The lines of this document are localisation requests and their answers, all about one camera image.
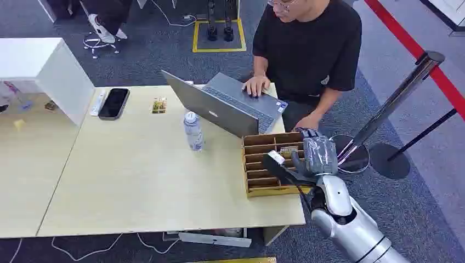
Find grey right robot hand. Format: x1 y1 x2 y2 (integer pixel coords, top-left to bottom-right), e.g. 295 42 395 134
290 127 339 182

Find card with printed picture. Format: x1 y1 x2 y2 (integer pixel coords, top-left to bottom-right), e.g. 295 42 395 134
151 96 167 115
279 146 300 159

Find person's left hand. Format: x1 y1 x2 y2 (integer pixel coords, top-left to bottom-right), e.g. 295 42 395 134
291 112 324 133

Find person's hand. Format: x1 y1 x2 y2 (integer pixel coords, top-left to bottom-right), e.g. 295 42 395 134
291 112 324 133
242 75 272 98

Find wooden card box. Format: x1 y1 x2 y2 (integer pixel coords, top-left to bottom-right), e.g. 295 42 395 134
242 131 314 199

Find wooden desk leg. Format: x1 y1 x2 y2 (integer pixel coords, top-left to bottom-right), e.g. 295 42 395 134
262 225 290 247

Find person's right hand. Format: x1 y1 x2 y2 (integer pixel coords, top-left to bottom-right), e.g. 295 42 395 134
242 75 272 98

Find grey laptop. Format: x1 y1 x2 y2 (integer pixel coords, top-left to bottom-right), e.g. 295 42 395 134
161 70 289 138

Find clear plastic water bottle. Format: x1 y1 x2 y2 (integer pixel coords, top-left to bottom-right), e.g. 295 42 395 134
183 111 205 152

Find red barrier belt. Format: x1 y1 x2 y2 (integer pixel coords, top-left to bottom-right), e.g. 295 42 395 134
364 0 465 121

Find black robot legs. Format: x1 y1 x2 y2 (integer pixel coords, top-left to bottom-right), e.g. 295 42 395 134
206 0 236 42

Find white furniture with dark edge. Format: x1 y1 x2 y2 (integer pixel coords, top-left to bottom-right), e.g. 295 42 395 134
421 0 465 37

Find black smartphone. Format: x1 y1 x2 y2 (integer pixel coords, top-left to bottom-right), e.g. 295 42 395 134
98 87 131 121

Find white remote control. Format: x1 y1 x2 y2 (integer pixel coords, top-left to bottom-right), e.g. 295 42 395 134
89 90 107 117

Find chrome stool base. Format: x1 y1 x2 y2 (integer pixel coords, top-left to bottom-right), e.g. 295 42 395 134
82 32 121 60

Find person on stool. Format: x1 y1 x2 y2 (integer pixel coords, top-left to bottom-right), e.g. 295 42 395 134
79 0 134 44

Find white cabinet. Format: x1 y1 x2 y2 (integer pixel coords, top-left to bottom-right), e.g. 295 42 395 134
0 37 97 127

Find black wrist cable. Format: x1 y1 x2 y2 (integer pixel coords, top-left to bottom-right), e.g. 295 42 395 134
294 180 315 215

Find black stanchion post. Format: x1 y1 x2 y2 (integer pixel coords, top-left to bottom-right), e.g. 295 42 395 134
368 107 458 180

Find silver stanchion post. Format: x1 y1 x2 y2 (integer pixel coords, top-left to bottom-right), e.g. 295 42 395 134
328 50 446 175

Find white desk bracket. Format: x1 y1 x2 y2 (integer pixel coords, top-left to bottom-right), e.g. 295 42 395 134
162 231 253 249

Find yellow floor tape frame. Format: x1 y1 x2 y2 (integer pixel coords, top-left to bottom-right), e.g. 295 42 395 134
192 18 247 54

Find white floor cable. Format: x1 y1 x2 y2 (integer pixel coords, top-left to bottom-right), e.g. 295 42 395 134
150 0 197 28

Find white cable under desk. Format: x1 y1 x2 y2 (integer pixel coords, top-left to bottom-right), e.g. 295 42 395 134
8 232 180 263

